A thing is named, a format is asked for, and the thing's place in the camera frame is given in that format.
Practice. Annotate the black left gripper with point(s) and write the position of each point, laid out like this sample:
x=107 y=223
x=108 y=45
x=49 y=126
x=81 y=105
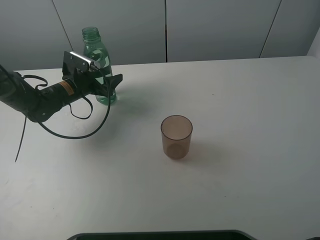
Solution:
x=77 y=80

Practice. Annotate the green clear water bottle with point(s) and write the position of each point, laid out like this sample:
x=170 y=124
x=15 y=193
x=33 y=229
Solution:
x=96 y=50

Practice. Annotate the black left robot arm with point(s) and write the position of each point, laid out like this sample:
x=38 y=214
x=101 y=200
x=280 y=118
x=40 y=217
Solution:
x=32 y=96

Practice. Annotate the pink translucent plastic cup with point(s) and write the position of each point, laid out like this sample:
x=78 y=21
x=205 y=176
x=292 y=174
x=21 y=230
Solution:
x=176 y=133

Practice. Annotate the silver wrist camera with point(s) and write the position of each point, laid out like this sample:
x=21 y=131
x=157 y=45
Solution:
x=87 y=62

